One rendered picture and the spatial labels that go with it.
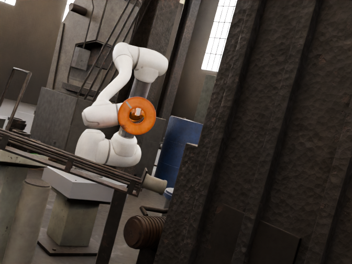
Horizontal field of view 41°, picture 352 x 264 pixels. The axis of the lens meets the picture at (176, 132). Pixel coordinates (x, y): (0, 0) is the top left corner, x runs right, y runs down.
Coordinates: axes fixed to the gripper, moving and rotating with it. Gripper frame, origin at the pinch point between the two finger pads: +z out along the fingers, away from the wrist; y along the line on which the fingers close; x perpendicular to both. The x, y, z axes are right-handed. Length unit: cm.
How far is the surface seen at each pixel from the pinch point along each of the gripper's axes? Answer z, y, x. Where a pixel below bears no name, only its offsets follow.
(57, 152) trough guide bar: 13.3, 25.6, -22.5
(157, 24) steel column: -302, -14, 100
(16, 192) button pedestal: -24, 42, -48
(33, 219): -10, 30, -54
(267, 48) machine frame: 52, -31, 28
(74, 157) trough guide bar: 13.2, 19.3, -22.9
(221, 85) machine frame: 39.4, -22.1, 14.5
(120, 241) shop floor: -128, -18, -86
